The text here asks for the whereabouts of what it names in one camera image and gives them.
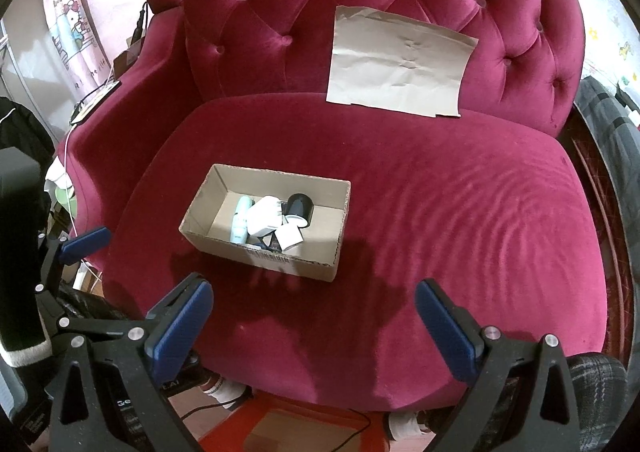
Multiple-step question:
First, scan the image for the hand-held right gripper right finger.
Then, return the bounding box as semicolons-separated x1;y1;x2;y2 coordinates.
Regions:
414;278;582;452

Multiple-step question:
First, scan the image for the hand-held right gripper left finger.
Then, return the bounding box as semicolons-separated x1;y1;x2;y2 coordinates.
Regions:
49;273;215;452

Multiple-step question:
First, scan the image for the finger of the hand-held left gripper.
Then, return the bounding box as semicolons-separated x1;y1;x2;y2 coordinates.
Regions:
39;284;151;339
36;226;112;293

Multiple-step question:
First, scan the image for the pale blue cosmetic bottle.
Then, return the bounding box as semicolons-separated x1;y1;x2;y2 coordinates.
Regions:
229;196;255;245

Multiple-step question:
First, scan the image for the large white charger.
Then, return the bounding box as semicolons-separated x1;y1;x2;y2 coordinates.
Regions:
245;195;287;239

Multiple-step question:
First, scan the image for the small white charger plug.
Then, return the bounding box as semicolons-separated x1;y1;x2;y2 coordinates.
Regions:
272;216;308;251

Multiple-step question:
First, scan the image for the cardboard box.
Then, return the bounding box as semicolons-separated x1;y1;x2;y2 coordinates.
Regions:
178;163;352;283

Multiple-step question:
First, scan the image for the glossy black cup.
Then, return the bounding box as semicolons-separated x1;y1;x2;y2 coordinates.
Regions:
286;192;315;227

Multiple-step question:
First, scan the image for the green object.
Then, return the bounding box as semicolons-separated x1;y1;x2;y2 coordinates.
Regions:
50;187;78;220

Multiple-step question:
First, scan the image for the white chair leg sock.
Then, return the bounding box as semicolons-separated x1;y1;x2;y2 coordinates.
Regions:
200;374;248;408
387;412;428;439

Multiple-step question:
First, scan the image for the red velvet tufted armchair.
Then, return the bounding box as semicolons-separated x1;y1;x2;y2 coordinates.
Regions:
55;0;623;420

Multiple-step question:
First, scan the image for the red plastic stool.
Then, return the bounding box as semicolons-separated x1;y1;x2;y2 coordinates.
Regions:
197;392;393;452

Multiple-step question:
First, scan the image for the black jacket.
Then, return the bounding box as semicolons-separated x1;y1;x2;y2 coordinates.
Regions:
0;96;56;193

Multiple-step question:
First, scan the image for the small brown cardboard piece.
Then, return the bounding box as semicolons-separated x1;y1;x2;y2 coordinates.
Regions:
250;409;321;448

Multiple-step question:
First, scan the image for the person's plaid trouser leg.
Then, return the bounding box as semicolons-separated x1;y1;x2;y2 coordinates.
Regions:
565;352;632;452

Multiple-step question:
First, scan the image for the dark red patterned rug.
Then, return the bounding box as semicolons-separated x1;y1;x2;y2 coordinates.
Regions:
565;122;636;363

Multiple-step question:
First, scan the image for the small brown box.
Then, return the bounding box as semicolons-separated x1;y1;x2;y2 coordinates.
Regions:
112;39;148;77

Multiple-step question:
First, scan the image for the pink cartoon curtain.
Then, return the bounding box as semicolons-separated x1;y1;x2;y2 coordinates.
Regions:
40;0;113;92

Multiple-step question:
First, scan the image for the grey plaid blanket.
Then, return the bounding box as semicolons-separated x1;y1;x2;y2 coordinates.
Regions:
575;76;640;203

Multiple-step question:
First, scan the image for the creased brown paper sheet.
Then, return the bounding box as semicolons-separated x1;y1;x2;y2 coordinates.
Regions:
326;5;479;119

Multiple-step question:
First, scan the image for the black corded tool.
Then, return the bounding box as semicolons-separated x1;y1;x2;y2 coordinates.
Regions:
131;2;151;40

